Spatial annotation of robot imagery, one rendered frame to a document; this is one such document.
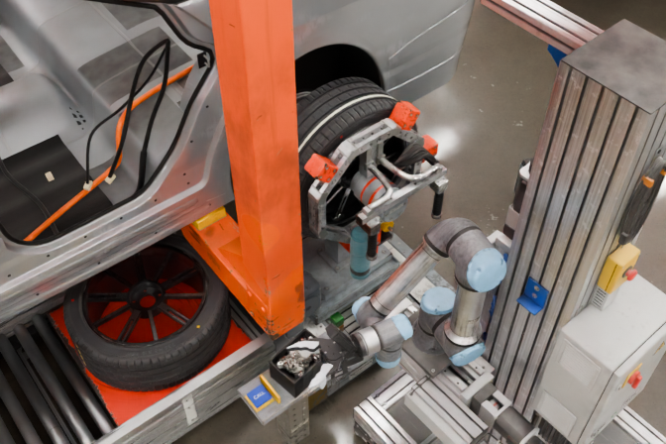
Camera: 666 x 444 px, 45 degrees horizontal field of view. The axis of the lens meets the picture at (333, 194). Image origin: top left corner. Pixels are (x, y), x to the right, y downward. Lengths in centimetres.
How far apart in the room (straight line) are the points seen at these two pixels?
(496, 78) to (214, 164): 247
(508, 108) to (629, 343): 269
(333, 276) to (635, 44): 205
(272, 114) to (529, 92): 296
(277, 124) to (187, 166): 80
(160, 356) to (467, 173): 208
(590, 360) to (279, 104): 113
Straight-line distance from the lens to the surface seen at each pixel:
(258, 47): 213
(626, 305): 253
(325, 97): 308
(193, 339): 322
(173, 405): 324
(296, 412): 329
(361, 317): 246
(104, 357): 325
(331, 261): 373
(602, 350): 242
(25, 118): 363
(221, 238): 327
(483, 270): 222
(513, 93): 503
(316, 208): 304
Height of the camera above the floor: 319
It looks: 48 degrees down
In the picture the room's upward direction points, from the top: straight up
